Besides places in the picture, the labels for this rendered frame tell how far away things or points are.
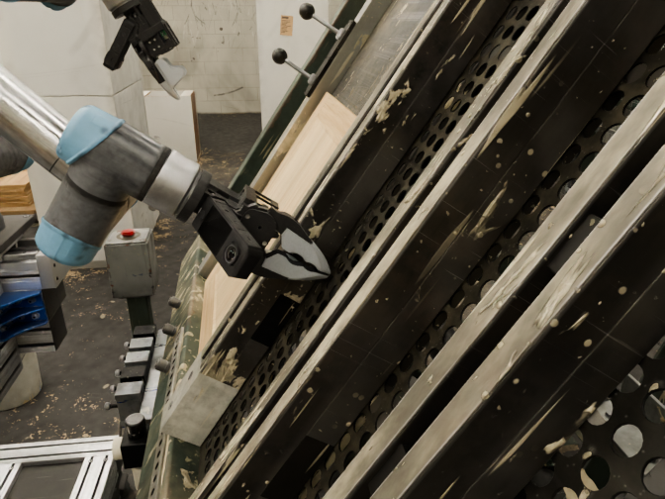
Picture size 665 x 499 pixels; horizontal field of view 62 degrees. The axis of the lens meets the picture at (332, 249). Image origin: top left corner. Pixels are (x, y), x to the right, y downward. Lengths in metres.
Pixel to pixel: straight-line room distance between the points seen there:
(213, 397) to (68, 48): 2.85
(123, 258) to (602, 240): 1.47
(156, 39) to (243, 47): 7.98
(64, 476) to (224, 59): 7.90
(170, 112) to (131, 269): 4.58
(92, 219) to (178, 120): 5.48
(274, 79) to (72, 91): 1.89
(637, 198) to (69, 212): 0.60
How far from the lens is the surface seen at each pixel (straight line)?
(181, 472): 0.92
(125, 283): 1.71
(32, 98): 0.87
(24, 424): 2.64
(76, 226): 0.73
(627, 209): 0.33
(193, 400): 0.91
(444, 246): 0.49
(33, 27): 3.58
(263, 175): 1.38
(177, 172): 0.69
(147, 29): 1.31
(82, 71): 3.53
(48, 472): 2.05
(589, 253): 0.32
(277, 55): 1.39
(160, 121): 6.21
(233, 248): 0.63
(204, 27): 9.29
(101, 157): 0.69
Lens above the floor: 1.53
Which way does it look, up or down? 23 degrees down
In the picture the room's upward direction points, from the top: straight up
